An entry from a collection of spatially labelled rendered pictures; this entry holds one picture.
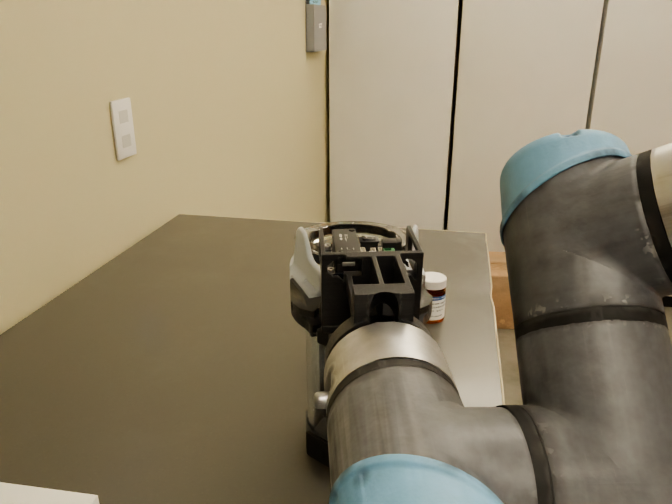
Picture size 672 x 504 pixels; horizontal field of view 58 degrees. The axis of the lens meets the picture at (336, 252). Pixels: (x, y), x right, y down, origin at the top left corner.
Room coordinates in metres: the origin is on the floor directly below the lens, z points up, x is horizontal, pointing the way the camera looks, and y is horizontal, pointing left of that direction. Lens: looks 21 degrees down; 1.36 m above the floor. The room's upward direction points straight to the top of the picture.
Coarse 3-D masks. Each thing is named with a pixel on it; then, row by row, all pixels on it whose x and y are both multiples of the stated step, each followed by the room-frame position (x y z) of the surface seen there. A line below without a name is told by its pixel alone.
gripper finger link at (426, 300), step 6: (426, 294) 0.45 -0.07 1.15; (420, 300) 0.43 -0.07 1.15; (426, 300) 0.43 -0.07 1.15; (432, 300) 0.44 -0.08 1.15; (420, 306) 0.42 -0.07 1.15; (426, 306) 0.42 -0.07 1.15; (420, 312) 0.42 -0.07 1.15; (426, 312) 0.42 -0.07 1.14; (420, 318) 0.41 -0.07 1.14; (426, 318) 0.42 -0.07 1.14
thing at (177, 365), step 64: (128, 256) 1.07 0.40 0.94; (192, 256) 1.07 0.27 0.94; (256, 256) 1.07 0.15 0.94; (448, 256) 1.07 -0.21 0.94; (64, 320) 0.81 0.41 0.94; (128, 320) 0.81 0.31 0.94; (192, 320) 0.81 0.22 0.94; (256, 320) 0.81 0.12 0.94; (448, 320) 0.80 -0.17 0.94; (0, 384) 0.63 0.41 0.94; (64, 384) 0.63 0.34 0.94; (128, 384) 0.63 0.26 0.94; (192, 384) 0.63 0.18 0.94; (256, 384) 0.63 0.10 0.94; (0, 448) 0.52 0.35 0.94; (64, 448) 0.52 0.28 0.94; (128, 448) 0.52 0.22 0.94; (192, 448) 0.52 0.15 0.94; (256, 448) 0.52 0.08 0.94
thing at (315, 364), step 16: (320, 224) 0.57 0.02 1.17; (336, 224) 0.57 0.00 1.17; (352, 224) 0.57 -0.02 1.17; (368, 224) 0.57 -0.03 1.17; (384, 224) 0.57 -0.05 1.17; (320, 352) 0.49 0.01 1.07; (320, 368) 0.49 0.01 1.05; (320, 384) 0.49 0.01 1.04; (320, 416) 0.49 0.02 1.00; (320, 432) 0.49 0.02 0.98
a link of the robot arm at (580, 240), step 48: (528, 144) 0.34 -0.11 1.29; (576, 144) 0.32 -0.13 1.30; (624, 144) 0.33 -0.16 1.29; (528, 192) 0.31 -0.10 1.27; (576, 192) 0.30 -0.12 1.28; (624, 192) 0.28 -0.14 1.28; (528, 240) 0.30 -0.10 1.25; (576, 240) 0.28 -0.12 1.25; (624, 240) 0.27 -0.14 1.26; (528, 288) 0.29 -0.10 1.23; (576, 288) 0.27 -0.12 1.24; (624, 288) 0.26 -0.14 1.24
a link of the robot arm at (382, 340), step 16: (352, 336) 0.31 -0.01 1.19; (368, 336) 0.30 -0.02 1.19; (384, 336) 0.30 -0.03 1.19; (400, 336) 0.30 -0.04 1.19; (416, 336) 0.30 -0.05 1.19; (336, 352) 0.31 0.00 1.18; (352, 352) 0.29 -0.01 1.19; (368, 352) 0.29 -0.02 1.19; (384, 352) 0.28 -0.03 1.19; (400, 352) 0.28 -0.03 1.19; (416, 352) 0.28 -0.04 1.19; (432, 352) 0.29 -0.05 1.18; (336, 368) 0.29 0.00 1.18; (352, 368) 0.28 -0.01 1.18; (448, 368) 0.30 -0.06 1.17; (336, 384) 0.28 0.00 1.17; (320, 400) 0.29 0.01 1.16
